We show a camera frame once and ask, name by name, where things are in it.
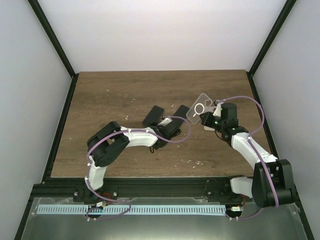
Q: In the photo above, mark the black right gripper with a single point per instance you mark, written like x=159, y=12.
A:
x=206, y=121

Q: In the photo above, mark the clear magsafe phone case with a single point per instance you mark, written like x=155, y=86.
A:
x=202, y=105

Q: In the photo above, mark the dark green smartphone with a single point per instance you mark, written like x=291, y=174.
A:
x=179, y=114

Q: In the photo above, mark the cream phone case with ring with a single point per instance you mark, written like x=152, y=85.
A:
x=206, y=128

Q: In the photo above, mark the teal phone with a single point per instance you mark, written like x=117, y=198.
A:
x=153, y=116

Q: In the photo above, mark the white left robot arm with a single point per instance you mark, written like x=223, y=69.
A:
x=106, y=145

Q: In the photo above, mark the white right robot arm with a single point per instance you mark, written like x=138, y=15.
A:
x=272, y=183

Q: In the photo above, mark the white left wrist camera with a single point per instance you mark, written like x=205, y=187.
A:
x=164, y=122

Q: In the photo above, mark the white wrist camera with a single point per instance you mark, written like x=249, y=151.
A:
x=217, y=109
x=164, y=122

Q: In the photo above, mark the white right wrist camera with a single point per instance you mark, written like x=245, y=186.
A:
x=217, y=109

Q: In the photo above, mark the light blue slotted cable duct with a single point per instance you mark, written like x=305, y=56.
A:
x=112, y=210

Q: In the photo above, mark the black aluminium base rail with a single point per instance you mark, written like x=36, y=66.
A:
x=215, y=189

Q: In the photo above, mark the black right frame post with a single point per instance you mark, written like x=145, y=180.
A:
x=279, y=22

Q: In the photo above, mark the black frame post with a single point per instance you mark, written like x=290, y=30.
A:
x=43, y=20
x=279, y=22

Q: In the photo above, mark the black left frame post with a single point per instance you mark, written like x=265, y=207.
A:
x=43, y=20

